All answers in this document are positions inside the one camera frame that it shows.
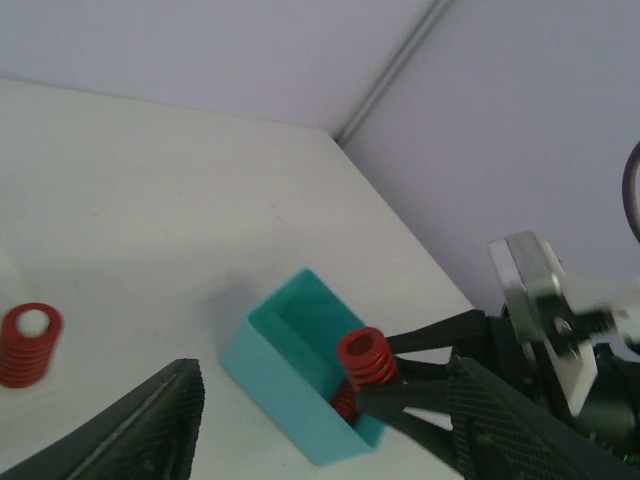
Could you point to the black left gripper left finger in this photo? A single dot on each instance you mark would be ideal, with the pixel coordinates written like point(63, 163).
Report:
point(150, 433)

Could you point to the white peg fixture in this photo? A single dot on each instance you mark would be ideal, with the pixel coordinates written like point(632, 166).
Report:
point(6, 265)

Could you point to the right aluminium corner post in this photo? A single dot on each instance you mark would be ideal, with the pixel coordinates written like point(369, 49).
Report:
point(392, 69)

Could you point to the teal plastic bin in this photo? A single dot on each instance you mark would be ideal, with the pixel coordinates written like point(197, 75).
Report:
point(284, 357)

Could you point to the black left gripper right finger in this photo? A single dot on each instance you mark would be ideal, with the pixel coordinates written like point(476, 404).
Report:
point(500, 434)

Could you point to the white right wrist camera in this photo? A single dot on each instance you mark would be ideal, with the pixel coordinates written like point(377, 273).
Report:
point(563, 311)

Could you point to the small red spring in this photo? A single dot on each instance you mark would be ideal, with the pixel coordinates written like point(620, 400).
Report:
point(344, 403)

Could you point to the large red spring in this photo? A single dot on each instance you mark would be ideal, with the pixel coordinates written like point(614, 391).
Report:
point(25, 361)
point(367, 359)

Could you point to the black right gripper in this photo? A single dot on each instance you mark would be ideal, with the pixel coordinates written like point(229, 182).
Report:
point(592, 389)

